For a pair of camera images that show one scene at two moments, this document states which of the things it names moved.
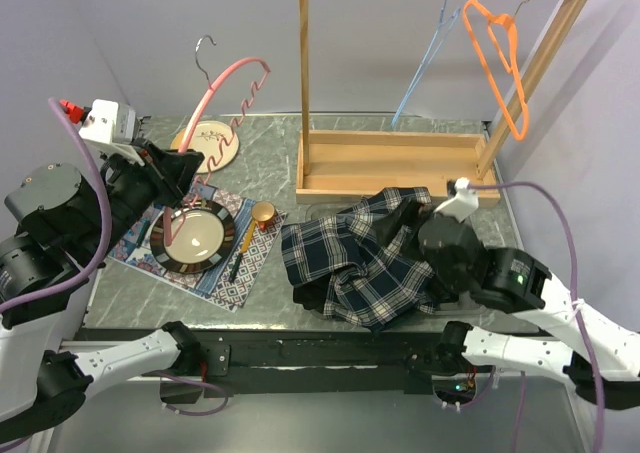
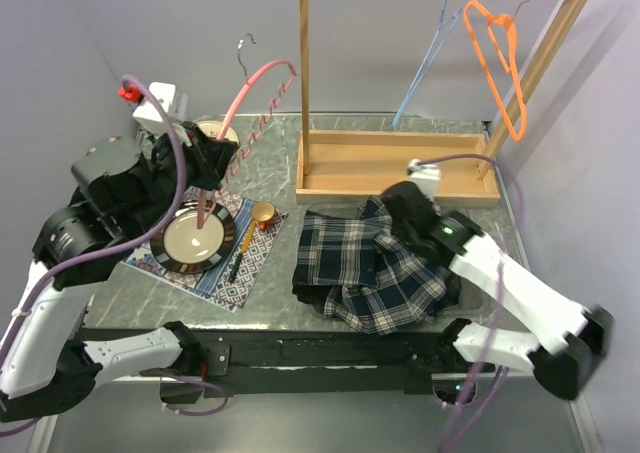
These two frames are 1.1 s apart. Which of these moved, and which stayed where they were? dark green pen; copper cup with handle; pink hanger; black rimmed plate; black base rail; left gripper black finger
Moved: left gripper black finger; pink hanger
Stayed: dark green pen; black rimmed plate; black base rail; copper cup with handle
